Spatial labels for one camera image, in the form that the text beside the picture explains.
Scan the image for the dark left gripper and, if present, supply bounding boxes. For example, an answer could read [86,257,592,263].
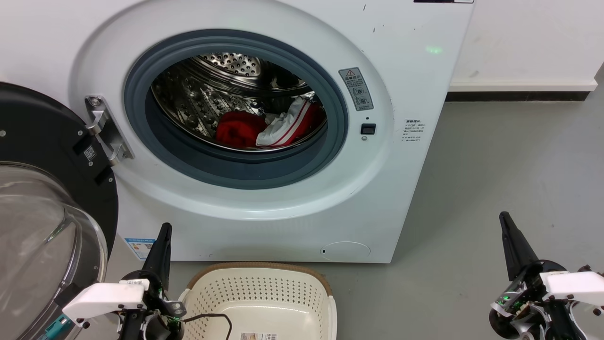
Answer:
[122,223,186,340]

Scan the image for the round white filter cover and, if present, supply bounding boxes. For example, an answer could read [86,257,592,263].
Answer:
[320,241,371,262]

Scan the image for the grey rubber door gasket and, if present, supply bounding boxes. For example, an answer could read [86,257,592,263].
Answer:
[124,29,350,190]

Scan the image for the thin black cable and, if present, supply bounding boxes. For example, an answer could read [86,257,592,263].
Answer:
[182,313,233,340]

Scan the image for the white front-load washing machine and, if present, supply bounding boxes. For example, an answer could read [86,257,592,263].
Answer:
[0,0,475,264]

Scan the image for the dark blue garment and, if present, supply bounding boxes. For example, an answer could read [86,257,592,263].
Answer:
[250,96,297,117]

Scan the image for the teal cable plug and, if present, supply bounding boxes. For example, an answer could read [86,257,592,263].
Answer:
[45,315,71,340]

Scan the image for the stainless steel washing machine drum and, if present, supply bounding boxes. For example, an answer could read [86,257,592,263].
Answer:
[151,52,328,153]

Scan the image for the black washer door with glass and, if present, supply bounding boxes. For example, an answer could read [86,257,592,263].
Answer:
[0,82,119,340]

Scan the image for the grey warning sticker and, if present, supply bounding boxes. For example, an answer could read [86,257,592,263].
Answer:
[338,67,374,112]

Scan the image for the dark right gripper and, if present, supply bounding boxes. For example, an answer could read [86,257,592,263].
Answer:
[488,212,567,340]

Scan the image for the blue energy label sticker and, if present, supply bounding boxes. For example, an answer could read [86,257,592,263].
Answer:
[125,238,156,261]

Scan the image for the white garment with red stripes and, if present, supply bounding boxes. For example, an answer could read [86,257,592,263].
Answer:
[256,93,327,148]

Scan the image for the black wall baseboard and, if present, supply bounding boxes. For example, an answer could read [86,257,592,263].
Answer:
[446,91,590,102]

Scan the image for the silver metal door hinge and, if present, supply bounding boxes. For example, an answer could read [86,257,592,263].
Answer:
[85,95,135,167]

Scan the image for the cream perforated laundry basket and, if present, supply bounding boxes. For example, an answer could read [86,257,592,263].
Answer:
[178,262,338,340]

